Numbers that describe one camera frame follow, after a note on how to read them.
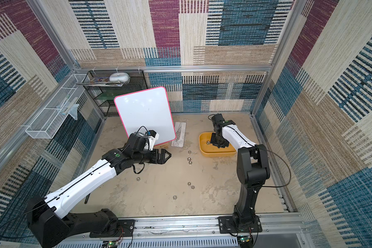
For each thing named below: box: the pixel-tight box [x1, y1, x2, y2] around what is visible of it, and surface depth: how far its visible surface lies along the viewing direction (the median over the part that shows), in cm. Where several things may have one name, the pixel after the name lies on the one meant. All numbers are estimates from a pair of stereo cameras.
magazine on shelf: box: [75, 76, 126, 87], surface depth 84 cm
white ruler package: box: [171, 121, 187, 148], surface depth 110 cm
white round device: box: [109, 72, 130, 84], surface depth 91 cm
